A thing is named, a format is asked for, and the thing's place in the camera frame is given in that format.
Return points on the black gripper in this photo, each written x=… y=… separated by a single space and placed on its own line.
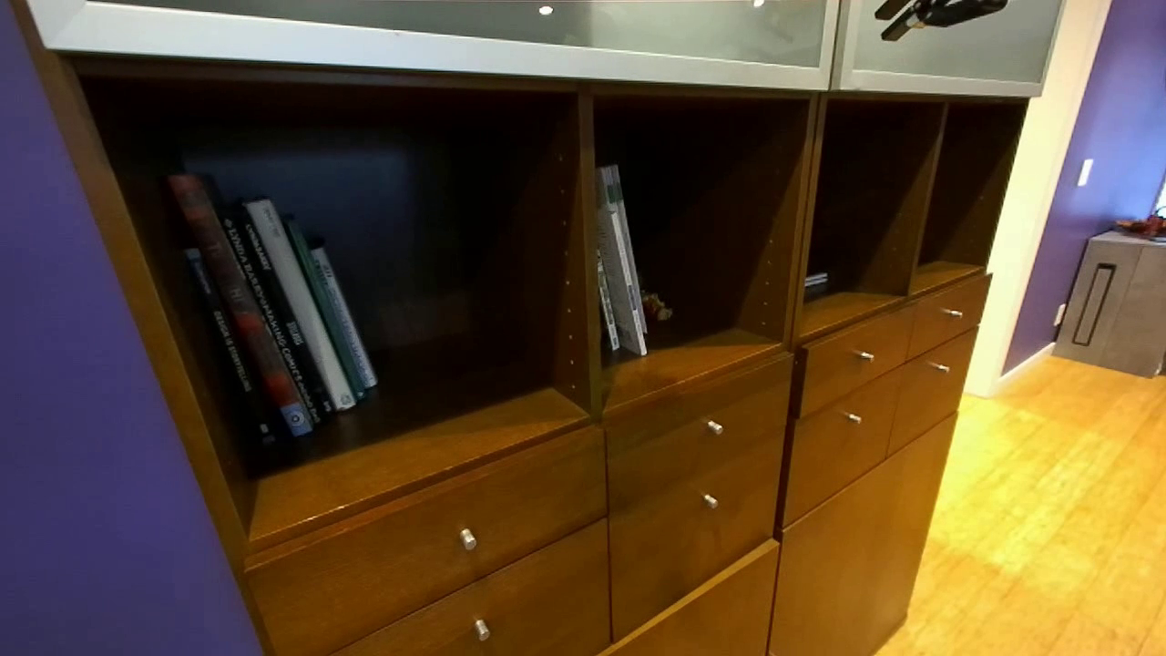
x=969 y=8

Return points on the narrow frosted glass cupboard door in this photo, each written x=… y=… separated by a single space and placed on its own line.
x=950 y=65

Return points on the brown wooden cupboard door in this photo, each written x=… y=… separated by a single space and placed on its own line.
x=715 y=619
x=862 y=549

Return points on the wide frosted glass cupboard door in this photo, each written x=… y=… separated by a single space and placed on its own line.
x=367 y=50

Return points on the small blue white object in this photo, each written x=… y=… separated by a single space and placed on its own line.
x=816 y=282

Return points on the silver drawer knob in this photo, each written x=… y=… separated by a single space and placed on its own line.
x=951 y=311
x=863 y=353
x=942 y=365
x=710 y=429
x=855 y=416
x=468 y=537
x=482 y=627
x=707 y=499

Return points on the red object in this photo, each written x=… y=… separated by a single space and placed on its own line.
x=1143 y=226

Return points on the tall grey white book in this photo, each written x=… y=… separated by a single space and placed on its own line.
x=623 y=267

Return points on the small brown figurine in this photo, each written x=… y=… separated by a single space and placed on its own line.
x=657 y=307

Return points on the light grey book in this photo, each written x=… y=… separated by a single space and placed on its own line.
x=348 y=317

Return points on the dark green book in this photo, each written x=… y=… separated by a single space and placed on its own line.
x=331 y=311

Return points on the brown wooden shelf cabinet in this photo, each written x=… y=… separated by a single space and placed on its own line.
x=413 y=458

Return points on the wide brown wooden drawer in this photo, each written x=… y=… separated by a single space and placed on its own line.
x=546 y=595
x=367 y=568

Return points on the black book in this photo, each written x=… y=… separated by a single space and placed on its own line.
x=280 y=317
x=222 y=334

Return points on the dark red book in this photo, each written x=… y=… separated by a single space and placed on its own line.
x=242 y=316

